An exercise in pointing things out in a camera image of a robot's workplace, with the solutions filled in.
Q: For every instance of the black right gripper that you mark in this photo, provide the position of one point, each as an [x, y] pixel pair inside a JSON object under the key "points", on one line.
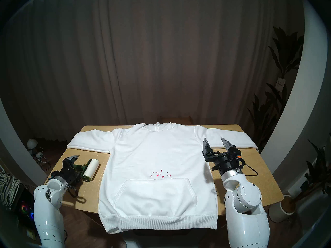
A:
{"points": [[223, 163]]}

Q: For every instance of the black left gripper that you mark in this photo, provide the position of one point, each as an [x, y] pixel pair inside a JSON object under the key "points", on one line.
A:
{"points": [[67, 170]]}

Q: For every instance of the white hooded sweatshirt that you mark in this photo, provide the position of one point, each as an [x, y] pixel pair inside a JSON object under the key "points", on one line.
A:
{"points": [[155, 146]]}

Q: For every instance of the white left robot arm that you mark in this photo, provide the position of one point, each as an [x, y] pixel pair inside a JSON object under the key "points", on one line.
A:
{"points": [[47, 224]]}

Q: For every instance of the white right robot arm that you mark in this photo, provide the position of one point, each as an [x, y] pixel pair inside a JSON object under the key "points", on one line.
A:
{"points": [[243, 198]]}

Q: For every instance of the small white round lamp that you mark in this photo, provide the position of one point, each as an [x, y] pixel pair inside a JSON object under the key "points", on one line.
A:
{"points": [[39, 155]]}

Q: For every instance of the white mushroom lamp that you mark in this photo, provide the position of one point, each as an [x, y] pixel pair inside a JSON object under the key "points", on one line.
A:
{"points": [[31, 143]]}

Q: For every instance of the computer case with rgb fans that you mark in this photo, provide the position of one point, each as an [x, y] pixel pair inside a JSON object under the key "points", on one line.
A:
{"points": [[24, 206]]}

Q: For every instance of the striped cloth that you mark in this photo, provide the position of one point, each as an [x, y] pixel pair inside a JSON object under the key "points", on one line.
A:
{"points": [[9, 188]]}

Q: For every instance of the yellow note pad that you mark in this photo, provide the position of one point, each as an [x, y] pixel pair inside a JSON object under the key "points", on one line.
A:
{"points": [[29, 233]]}

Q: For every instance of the plant in white pot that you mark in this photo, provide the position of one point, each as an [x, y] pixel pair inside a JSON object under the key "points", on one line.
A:
{"points": [[280, 211]]}

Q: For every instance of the white plant tag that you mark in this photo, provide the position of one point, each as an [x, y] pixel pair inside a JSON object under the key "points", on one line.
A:
{"points": [[280, 84]]}

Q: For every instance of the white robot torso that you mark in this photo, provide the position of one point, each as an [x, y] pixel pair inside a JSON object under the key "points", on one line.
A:
{"points": [[129, 244]]}

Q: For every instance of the brown pleated curtain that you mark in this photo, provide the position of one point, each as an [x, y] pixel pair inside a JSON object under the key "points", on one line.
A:
{"points": [[155, 56]]}

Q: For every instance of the tall dark leafy plant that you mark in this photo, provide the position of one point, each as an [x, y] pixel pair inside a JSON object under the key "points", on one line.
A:
{"points": [[284, 56]]}

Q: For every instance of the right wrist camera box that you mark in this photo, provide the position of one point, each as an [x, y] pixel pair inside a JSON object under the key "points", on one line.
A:
{"points": [[235, 154]]}

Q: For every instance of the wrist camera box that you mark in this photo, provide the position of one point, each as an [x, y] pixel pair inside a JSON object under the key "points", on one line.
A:
{"points": [[54, 174], [235, 154]]}

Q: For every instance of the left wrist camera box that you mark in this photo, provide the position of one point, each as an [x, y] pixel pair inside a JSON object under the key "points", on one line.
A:
{"points": [[54, 174]]}

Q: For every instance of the white curved arch frame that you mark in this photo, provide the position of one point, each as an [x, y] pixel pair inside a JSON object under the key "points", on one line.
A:
{"points": [[15, 152], [305, 95]]}

